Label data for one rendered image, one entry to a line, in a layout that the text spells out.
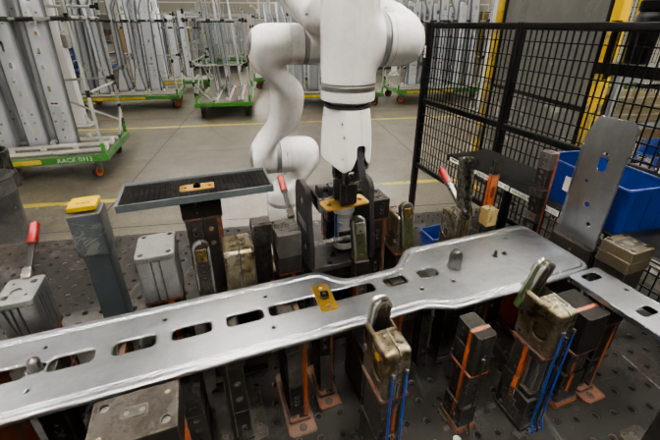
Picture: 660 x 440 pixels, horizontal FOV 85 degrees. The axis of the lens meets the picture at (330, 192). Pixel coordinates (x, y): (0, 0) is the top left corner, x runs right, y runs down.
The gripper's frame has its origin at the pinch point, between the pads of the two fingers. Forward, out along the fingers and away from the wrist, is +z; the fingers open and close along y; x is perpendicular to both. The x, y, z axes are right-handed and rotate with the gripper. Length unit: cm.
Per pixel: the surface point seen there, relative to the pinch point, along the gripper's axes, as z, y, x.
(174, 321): 27.9, -11.2, -32.0
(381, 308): 18.8, 10.8, 2.3
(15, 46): 0, -442, -153
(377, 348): 24.1, 13.9, 0.0
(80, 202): 12, -42, -48
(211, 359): 28.1, 1.1, -26.5
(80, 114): 117, -656, -154
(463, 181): 12.3, -15.7, 44.2
